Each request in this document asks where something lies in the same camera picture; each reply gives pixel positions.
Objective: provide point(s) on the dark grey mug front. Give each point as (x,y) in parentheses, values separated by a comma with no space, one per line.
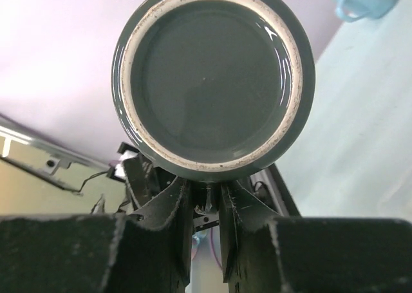
(213,90)

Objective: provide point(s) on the blue mug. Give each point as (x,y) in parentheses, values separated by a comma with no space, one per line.
(354,10)

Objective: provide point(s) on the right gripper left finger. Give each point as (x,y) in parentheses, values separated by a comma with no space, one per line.
(148,251)

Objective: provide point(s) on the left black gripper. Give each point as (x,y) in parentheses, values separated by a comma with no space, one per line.
(143,180)

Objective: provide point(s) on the left aluminium frame post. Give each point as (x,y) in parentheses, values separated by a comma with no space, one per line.
(56,157)

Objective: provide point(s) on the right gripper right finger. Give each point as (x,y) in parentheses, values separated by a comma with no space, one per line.
(262,251)

